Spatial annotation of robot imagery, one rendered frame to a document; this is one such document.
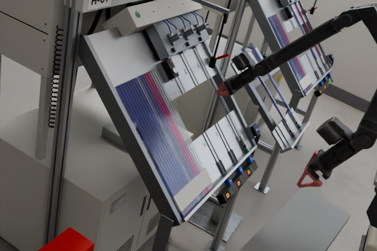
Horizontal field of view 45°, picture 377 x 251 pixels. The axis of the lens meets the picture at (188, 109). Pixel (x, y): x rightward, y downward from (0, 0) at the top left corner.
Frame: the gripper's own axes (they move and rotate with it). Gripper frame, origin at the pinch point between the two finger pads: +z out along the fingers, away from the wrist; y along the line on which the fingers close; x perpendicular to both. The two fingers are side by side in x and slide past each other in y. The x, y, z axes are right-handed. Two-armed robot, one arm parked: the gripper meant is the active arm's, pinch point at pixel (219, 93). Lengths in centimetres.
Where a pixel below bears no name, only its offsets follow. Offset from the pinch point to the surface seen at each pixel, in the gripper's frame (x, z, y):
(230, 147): 22.5, 3.5, 9.3
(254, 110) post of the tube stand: 17.8, 5.9, -29.5
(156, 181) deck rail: 13, 2, 60
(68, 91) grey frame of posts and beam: -29, 12, 63
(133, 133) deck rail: -5, -1, 60
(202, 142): 12.7, 2.4, 26.3
